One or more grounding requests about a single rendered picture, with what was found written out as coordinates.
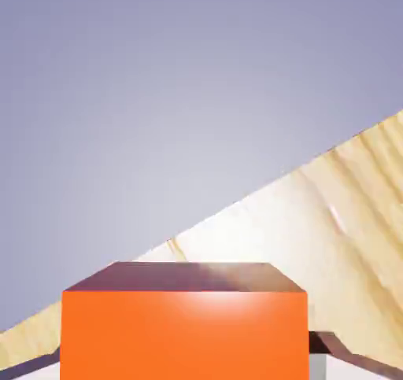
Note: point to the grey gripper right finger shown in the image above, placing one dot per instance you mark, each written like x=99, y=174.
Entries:
x=324, y=359

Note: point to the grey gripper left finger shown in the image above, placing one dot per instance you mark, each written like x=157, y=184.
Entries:
x=37, y=370

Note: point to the small orange cube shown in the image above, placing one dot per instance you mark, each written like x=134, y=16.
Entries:
x=184, y=332

